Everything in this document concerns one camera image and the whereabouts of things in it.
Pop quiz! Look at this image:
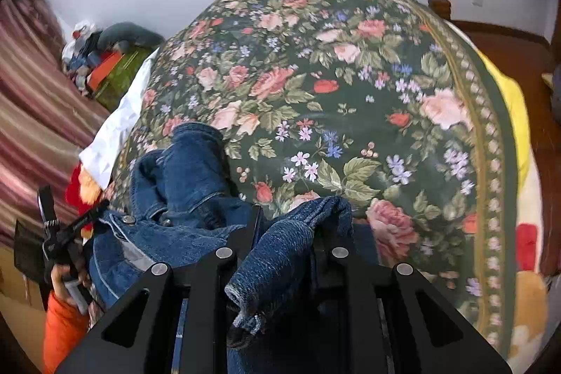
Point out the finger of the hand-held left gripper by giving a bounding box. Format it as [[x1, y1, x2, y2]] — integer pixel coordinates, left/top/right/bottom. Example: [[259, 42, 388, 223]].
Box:
[[55, 199, 111, 245]]

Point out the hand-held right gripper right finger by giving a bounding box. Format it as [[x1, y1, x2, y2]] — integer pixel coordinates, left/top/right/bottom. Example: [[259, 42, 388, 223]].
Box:
[[313, 220, 513, 374]]

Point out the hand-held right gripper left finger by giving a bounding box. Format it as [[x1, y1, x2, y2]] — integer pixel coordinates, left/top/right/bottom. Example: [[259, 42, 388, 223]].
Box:
[[55, 205, 264, 374]]

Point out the blue denim jacket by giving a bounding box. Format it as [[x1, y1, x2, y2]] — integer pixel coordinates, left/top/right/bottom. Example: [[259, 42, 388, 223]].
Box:
[[85, 122, 382, 374]]

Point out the person's left forearm orange sleeve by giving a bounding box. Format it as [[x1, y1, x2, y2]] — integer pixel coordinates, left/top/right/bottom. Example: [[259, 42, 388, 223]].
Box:
[[43, 291, 91, 374]]

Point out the person's left hand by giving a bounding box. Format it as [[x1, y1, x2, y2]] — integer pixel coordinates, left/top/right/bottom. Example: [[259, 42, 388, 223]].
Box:
[[50, 261, 83, 305]]

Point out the red plush toy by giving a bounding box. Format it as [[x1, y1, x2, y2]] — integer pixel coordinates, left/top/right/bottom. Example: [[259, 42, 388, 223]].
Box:
[[65, 164, 110, 226]]

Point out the white cloth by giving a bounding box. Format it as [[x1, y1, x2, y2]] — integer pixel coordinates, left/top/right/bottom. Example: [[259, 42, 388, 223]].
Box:
[[79, 47, 161, 188]]

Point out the striped red gold curtain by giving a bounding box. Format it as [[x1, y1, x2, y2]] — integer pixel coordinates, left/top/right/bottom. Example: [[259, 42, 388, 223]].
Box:
[[0, 0, 110, 247]]

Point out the orange box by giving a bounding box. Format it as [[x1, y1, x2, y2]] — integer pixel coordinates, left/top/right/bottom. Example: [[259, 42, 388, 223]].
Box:
[[85, 52, 123, 92]]

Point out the dark green floral blanket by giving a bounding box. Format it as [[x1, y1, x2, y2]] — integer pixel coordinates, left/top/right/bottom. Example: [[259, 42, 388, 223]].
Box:
[[107, 0, 518, 359]]

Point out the grey plush toy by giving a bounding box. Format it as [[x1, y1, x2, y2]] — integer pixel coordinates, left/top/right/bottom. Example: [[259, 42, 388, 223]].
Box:
[[97, 22, 166, 50]]

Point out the wooden bed post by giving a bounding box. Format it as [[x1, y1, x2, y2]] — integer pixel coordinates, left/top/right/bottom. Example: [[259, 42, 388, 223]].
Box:
[[427, 0, 452, 21]]

